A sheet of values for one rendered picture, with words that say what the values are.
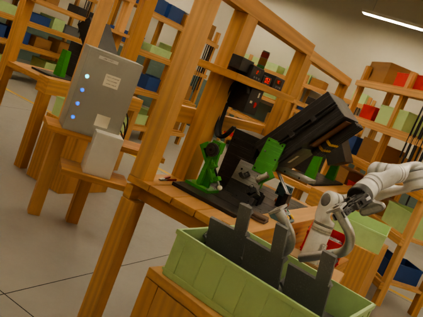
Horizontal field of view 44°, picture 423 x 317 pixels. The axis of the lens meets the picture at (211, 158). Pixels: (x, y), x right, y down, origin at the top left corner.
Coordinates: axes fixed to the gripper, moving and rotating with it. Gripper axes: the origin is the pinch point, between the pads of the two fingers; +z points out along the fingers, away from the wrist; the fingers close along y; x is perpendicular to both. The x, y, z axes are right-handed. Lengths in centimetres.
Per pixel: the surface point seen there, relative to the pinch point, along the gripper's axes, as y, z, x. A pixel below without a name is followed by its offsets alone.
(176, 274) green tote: -53, 27, -5
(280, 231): -17.1, 9.1, -3.1
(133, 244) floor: -269, -94, 2
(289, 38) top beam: -92, -160, -71
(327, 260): -5.2, 9.8, 9.3
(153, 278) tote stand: -61, 31, -7
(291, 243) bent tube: -18.8, 5.7, 2.9
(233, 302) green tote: -34.7, 25.7, 9.7
